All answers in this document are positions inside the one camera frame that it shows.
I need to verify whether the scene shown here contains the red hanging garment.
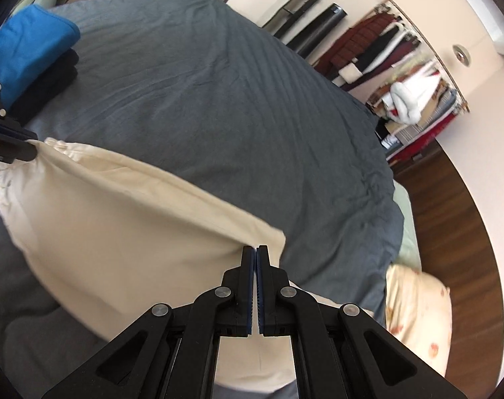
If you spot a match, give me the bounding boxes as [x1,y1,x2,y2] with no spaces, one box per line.
[388,113,456,167]

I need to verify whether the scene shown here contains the black ladder stand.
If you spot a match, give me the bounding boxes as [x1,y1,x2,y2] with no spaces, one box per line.
[262,0,319,39]

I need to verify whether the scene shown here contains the grey-blue duvet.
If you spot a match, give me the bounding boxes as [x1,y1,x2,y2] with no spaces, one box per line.
[0,0,405,399]

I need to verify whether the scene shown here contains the black cylinder tower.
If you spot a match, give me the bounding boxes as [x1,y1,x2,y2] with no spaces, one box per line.
[286,4,347,59]

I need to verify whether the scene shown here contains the cream white shorts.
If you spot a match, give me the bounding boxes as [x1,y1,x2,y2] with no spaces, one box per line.
[0,136,376,395]

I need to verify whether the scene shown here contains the folded dark navy garment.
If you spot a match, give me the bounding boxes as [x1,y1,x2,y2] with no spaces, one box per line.
[8,49,79,125]

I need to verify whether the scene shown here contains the cream floral pillow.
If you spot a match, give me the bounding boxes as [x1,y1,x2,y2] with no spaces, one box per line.
[385,264,453,376]

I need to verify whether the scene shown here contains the pale green pillow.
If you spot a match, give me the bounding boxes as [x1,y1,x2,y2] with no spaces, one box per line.
[393,181,422,271]

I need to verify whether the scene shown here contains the white hanging jacket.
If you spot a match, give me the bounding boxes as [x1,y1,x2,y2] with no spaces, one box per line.
[383,67,441,125]

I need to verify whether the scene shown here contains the wooden clothes rack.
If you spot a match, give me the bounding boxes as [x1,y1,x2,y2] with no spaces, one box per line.
[382,0,471,113]

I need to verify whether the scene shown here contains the wooden headboard panel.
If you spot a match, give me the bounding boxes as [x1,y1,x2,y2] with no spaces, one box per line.
[392,141,504,398]

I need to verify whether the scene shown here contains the dark red plaid coat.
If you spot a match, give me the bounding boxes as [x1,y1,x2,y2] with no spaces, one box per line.
[314,13,396,76]

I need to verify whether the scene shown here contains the folded bright blue garment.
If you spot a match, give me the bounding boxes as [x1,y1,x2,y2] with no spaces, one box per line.
[0,5,81,108]

